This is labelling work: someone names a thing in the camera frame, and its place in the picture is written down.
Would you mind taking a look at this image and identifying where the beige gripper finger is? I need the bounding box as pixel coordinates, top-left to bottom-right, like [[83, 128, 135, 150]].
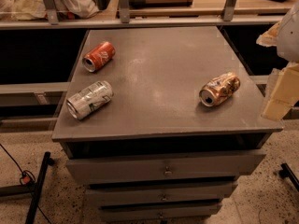
[[262, 63, 299, 120], [256, 21, 280, 47]]

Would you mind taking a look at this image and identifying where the orange soda can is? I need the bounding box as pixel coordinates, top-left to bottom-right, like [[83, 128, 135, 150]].
[[199, 72, 240, 107]]

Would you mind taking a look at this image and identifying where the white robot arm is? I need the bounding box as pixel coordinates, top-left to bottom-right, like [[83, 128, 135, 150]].
[[256, 2, 299, 120]]

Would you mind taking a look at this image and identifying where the red soda can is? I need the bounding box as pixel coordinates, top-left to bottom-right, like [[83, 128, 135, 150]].
[[82, 41, 116, 72]]

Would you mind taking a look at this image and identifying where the white green soda can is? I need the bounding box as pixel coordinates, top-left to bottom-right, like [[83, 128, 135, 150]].
[[66, 81, 113, 120]]

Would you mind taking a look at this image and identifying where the black stand leg right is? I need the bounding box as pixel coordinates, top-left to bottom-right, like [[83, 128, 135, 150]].
[[278, 163, 299, 192]]

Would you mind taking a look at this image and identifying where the black stand leg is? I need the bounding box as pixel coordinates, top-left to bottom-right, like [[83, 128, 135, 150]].
[[0, 152, 55, 224], [278, 163, 299, 192]]

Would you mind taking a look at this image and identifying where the grey drawer cabinet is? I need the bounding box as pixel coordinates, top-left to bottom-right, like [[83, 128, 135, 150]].
[[52, 27, 282, 222]]

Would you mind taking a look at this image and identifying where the white cloth on shelf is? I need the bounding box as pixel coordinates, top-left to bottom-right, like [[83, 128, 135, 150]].
[[0, 0, 99, 21]]

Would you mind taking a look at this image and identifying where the black stand leg left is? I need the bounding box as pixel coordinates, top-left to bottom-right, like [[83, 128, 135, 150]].
[[0, 152, 55, 224]]

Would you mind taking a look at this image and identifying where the metal shelf rail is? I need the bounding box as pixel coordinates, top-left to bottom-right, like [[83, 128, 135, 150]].
[[0, 0, 291, 30]]

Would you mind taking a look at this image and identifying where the black cable with orange clip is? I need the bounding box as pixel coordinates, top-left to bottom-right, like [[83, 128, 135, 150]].
[[0, 143, 54, 224]]

